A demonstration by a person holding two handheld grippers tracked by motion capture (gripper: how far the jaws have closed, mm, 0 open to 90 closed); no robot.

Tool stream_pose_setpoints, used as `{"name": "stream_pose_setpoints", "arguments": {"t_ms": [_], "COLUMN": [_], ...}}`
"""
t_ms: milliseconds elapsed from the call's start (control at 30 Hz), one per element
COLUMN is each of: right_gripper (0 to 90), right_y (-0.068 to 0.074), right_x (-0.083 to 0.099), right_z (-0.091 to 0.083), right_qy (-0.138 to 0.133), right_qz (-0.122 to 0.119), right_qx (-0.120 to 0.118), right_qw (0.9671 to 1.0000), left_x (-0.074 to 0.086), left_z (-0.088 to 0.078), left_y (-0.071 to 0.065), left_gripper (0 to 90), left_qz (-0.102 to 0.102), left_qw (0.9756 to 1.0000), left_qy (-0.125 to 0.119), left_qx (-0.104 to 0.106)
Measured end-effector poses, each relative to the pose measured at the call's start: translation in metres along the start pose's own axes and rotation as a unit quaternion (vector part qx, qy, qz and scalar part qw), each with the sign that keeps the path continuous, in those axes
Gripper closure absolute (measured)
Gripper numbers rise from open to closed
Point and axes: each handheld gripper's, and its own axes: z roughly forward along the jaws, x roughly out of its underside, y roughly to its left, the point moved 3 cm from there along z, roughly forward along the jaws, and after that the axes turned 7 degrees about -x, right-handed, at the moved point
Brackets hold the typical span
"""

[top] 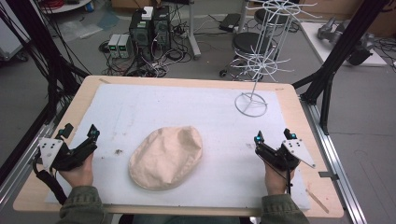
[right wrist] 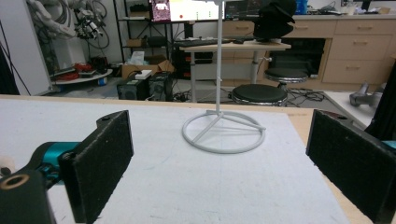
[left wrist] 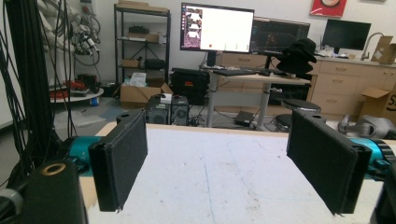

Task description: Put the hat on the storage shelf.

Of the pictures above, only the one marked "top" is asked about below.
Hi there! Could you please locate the wooden stick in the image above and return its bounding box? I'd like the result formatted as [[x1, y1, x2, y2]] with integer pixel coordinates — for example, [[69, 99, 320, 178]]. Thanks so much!
[[305, 188, 331, 215]]

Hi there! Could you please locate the grey power supply unit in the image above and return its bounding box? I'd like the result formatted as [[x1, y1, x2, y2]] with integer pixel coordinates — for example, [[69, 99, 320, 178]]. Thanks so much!
[[107, 33, 121, 59], [117, 34, 133, 60]]

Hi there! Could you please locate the aluminium rail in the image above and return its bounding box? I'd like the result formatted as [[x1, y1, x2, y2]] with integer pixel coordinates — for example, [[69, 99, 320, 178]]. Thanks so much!
[[299, 98, 368, 224], [0, 102, 71, 213]]

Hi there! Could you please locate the person's right hand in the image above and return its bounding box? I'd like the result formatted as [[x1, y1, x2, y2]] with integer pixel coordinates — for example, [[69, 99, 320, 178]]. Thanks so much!
[[264, 161, 295, 196]]

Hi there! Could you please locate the grey metal stand leg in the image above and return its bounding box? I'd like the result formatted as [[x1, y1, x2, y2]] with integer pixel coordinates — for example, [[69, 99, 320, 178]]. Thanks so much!
[[185, 0, 203, 61]]

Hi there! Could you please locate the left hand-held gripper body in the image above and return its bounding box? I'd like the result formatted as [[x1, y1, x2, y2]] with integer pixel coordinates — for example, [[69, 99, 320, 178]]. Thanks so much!
[[37, 137, 98, 172]]

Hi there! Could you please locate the black round stool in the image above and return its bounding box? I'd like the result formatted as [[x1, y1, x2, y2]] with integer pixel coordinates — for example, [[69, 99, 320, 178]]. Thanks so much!
[[253, 7, 290, 27], [219, 31, 278, 78]]

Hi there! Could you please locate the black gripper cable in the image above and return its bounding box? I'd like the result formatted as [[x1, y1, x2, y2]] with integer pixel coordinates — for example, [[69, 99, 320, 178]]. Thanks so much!
[[257, 152, 294, 196], [32, 152, 69, 206]]

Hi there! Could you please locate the black metal frame stand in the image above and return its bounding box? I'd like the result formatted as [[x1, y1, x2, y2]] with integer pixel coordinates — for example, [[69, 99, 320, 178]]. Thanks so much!
[[291, 0, 392, 136], [0, 0, 92, 185]]

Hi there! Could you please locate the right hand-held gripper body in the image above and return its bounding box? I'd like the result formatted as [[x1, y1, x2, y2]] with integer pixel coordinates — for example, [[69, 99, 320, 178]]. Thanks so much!
[[255, 138, 317, 172]]

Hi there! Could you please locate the black computer tower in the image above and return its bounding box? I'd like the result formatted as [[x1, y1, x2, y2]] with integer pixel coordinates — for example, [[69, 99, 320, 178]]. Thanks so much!
[[151, 5, 172, 52], [128, 8, 155, 62]]

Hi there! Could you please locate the white box on computer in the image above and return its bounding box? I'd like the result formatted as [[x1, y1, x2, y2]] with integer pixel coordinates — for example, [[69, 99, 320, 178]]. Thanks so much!
[[141, 6, 155, 21]]

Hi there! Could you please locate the black flat device on floor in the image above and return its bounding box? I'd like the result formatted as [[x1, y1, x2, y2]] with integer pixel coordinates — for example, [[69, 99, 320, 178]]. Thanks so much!
[[218, 12, 243, 33]]

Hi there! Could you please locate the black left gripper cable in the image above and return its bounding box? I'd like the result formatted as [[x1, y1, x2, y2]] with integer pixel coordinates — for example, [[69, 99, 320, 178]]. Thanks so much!
[[32, 152, 69, 206]]

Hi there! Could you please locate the tangle of floor cables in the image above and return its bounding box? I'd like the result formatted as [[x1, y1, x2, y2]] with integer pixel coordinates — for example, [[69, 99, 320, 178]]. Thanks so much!
[[98, 18, 200, 78]]

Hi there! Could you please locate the white wire hat rack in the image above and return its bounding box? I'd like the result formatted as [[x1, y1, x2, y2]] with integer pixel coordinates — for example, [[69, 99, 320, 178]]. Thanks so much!
[[229, 0, 323, 119]]

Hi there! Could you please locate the person's left hand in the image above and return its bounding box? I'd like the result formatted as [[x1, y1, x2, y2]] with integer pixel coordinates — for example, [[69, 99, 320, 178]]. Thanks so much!
[[58, 152, 94, 189]]

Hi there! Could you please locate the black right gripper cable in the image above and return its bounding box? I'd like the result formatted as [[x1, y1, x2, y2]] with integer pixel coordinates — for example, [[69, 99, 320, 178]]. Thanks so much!
[[257, 152, 294, 196]]

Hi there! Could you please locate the beige cap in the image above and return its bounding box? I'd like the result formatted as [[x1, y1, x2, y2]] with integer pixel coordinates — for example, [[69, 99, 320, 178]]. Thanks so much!
[[128, 125, 204, 191]]

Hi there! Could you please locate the white platform board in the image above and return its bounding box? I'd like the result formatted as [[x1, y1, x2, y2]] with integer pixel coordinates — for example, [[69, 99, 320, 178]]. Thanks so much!
[[300, 21, 389, 67]]

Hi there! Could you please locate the white table mat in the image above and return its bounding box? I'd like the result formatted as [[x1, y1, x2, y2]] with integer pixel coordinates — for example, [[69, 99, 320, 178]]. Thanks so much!
[[45, 83, 312, 211]]

